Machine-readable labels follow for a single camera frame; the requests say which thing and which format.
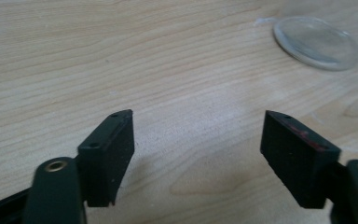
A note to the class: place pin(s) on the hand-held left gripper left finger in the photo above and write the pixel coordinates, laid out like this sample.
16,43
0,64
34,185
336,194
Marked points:
105,161

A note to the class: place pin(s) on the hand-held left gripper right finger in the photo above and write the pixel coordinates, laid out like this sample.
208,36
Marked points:
295,165

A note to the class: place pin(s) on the clear glass lid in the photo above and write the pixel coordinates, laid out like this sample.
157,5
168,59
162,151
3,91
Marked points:
317,43

